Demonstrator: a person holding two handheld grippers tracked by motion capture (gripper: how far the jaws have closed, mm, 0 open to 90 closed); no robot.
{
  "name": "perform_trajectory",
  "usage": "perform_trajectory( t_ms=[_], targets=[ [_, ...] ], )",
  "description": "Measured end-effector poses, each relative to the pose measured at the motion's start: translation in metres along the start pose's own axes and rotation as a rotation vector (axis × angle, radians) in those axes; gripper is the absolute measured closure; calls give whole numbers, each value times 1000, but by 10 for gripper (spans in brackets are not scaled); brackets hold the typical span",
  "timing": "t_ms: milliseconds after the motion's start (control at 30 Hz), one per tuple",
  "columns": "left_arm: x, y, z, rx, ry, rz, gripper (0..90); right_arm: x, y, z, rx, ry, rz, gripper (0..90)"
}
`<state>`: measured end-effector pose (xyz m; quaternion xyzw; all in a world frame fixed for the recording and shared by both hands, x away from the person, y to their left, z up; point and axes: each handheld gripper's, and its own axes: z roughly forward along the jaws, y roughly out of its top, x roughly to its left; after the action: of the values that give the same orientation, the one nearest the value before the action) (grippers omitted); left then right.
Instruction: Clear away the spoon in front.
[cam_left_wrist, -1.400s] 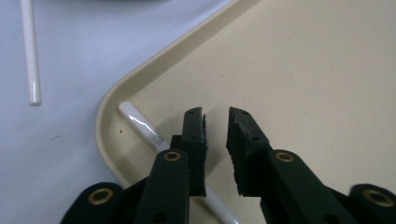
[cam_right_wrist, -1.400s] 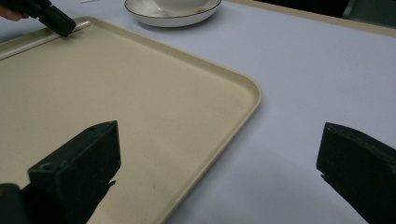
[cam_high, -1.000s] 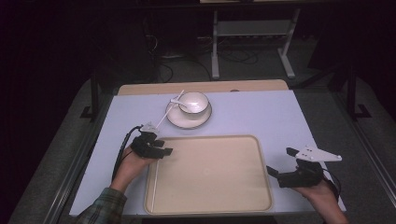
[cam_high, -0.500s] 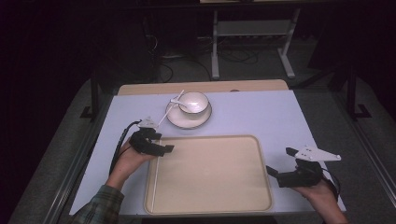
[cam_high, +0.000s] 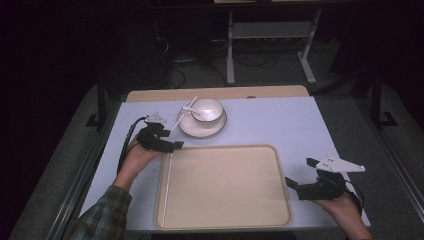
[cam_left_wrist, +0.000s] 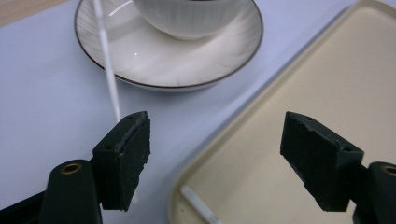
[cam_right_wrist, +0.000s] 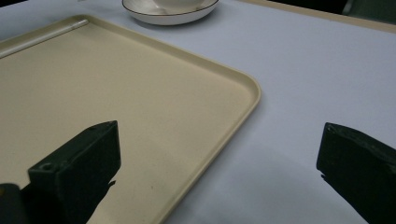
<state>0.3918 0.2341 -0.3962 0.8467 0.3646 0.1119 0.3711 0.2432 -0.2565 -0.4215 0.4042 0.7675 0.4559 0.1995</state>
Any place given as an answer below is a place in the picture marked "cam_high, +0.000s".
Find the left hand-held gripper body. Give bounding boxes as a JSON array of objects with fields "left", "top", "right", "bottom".
[{"left": 135, "top": 111, "right": 177, "bottom": 154}]

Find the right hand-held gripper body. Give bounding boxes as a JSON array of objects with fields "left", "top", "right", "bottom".
[{"left": 295, "top": 154, "right": 366, "bottom": 202}]

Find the white plate with dark rim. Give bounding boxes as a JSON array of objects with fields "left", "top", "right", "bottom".
[{"left": 176, "top": 105, "right": 228, "bottom": 140}]

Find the white ceramic bowl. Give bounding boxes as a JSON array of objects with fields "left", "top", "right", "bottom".
[{"left": 190, "top": 97, "right": 225, "bottom": 124}]

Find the beige plastic tray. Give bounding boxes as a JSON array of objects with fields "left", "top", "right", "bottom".
[{"left": 154, "top": 143, "right": 294, "bottom": 231}]

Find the person's right hand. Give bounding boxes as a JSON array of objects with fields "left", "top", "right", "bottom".
[{"left": 312, "top": 192, "right": 364, "bottom": 219}]

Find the person's left hand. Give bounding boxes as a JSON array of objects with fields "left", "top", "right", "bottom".
[{"left": 117, "top": 137, "right": 165, "bottom": 184}]

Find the black metal stand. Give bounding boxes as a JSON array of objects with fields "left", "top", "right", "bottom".
[
  {"left": 370, "top": 69, "right": 400, "bottom": 130},
  {"left": 85, "top": 74, "right": 108, "bottom": 130}
]

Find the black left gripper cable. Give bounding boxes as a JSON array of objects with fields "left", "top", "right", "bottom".
[{"left": 116, "top": 115, "right": 149, "bottom": 175}]

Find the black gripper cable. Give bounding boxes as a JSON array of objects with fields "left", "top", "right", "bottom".
[
  {"left": 116, "top": 115, "right": 149, "bottom": 175},
  {"left": 344, "top": 179, "right": 366, "bottom": 214}
]

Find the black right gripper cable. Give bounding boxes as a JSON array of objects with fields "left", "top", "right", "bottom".
[{"left": 344, "top": 179, "right": 366, "bottom": 214}]

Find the black floor cable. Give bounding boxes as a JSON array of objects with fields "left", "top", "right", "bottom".
[
  {"left": 169, "top": 58, "right": 228, "bottom": 90},
  {"left": 232, "top": 51, "right": 278, "bottom": 70}
]

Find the white metal table frame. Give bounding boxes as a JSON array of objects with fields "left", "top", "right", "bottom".
[{"left": 225, "top": 8, "right": 323, "bottom": 86}]

